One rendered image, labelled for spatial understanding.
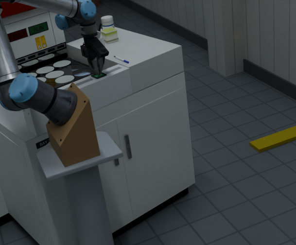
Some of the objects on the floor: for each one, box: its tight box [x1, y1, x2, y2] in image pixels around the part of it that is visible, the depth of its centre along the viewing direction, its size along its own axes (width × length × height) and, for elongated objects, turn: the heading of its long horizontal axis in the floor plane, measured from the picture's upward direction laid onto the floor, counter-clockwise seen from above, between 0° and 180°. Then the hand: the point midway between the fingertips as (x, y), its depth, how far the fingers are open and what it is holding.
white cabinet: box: [0, 71, 195, 245], centre depth 289 cm, size 64×96×82 cm, turn 142°
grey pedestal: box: [36, 131, 123, 245], centre depth 224 cm, size 51×44×82 cm
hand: (99, 73), depth 243 cm, fingers closed
